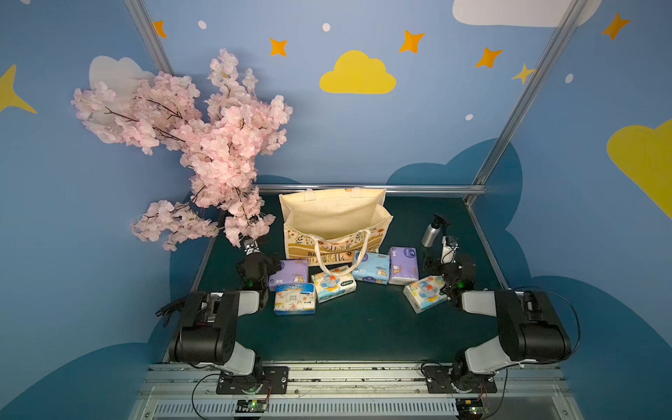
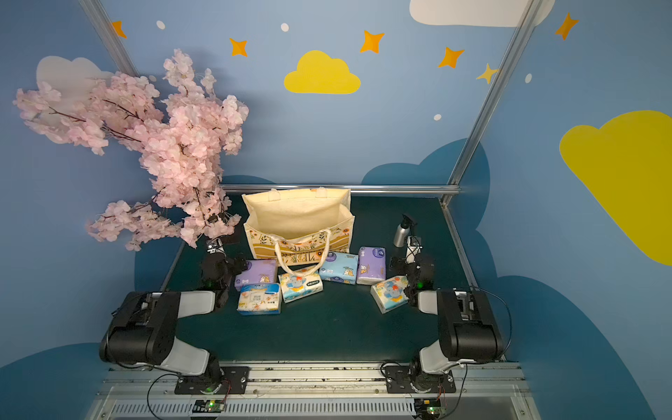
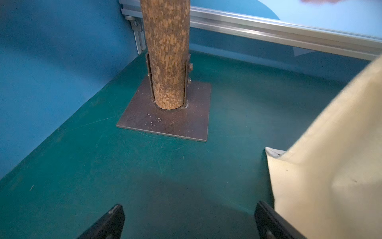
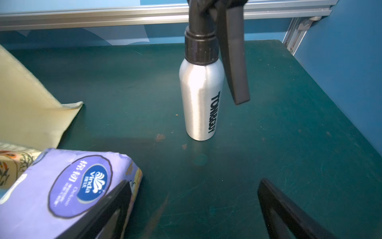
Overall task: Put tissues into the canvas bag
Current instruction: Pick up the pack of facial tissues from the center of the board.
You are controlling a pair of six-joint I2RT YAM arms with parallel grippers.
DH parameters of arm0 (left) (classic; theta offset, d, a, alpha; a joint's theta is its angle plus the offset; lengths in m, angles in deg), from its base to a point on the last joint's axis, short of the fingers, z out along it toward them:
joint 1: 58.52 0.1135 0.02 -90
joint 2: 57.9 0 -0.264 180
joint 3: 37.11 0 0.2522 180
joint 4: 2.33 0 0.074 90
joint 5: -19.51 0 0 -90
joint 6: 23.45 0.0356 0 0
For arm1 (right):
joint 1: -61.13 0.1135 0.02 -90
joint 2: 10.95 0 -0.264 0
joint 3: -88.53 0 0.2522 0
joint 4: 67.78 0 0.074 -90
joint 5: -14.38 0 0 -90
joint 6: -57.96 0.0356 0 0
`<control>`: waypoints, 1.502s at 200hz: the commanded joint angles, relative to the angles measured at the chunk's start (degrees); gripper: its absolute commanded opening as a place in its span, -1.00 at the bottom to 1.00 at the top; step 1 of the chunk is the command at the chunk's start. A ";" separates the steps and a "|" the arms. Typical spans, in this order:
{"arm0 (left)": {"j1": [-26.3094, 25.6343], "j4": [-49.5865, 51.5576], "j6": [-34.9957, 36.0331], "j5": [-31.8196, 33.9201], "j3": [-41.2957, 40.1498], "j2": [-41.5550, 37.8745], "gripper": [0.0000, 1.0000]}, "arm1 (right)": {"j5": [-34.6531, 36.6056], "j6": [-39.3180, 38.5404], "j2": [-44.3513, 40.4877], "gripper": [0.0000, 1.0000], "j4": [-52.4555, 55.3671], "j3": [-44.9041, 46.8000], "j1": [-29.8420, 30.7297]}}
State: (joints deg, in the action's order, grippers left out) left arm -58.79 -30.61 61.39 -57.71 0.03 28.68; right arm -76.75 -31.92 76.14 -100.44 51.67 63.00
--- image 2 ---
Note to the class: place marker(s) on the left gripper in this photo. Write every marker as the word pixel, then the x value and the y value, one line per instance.
pixel 217 252

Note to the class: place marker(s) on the white colourful tissue pack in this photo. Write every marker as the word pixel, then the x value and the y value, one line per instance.
pixel 390 294

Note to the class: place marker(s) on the purple tissue pack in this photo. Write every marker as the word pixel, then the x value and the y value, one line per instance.
pixel 371 266
pixel 258 272

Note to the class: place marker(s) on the white green elephant tissue pack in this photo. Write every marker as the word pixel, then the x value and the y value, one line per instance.
pixel 295 287

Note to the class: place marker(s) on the light blue tissue pack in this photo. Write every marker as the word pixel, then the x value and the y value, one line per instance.
pixel 340 268

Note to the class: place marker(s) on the cream canvas tote bag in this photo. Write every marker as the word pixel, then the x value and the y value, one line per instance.
pixel 299 226

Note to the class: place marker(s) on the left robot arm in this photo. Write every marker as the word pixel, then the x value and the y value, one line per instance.
pixel 143 330

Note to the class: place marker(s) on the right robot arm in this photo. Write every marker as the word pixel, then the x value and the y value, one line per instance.
pixel 468 332

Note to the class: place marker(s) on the silver spray bottle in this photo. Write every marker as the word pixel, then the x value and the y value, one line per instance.
pixel 405 229

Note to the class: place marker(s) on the blue orange tissue pack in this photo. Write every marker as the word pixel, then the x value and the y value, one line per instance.
pixel 263 299

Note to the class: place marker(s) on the left green circuit board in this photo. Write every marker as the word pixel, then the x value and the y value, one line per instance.
pixel 209 407

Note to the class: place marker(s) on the green circuit board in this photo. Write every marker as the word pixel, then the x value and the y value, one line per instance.
pixel 427 409
pixel 209 407

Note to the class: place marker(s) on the right green circuit board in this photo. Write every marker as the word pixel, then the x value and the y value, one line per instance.
pixel 427 409

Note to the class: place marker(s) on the pink cherry blossom tree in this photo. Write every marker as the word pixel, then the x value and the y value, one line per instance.
pixel 180 146

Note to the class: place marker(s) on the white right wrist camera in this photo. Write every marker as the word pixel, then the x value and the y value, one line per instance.
pixel 413 249

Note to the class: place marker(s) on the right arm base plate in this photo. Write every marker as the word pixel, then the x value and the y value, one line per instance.
pixel 400 379

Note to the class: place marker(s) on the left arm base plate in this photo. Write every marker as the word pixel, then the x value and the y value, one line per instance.
pixel 227 380

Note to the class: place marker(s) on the aluminium mounting rail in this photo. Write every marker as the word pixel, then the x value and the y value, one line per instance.
pixel 318 390

